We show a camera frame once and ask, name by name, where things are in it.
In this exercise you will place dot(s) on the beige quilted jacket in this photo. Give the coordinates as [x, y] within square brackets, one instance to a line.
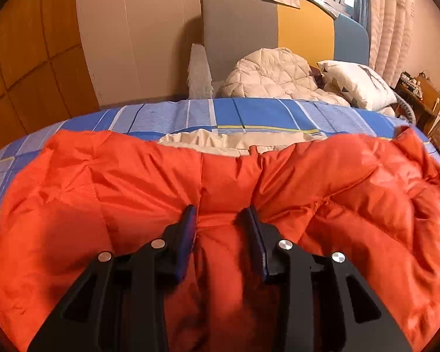
[271, 77]

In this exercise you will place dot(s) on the grey yellow blue headboard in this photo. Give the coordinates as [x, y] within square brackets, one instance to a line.
[234, 36]

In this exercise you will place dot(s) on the bed with blue plaid sheet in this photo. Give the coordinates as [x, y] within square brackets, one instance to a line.
[260, 113]

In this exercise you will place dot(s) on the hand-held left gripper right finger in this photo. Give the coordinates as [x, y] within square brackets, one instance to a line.
[258, 249]

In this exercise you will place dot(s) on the cluttered wooden desk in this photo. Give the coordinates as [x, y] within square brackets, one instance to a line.
[425, 99]

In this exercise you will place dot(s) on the wooden wardrobe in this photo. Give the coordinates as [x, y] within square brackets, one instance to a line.
[29, 62]

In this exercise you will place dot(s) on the orange quilted jacket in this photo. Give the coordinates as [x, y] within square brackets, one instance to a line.
[113, 198]

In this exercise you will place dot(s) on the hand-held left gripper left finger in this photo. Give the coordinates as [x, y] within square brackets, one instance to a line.
[185, 242]

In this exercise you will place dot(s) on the white printed pillow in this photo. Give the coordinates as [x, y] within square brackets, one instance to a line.
[355, 80]

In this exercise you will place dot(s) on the grey mesh bed rail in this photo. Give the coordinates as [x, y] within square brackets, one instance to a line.
[405, 106]
[200, 73]

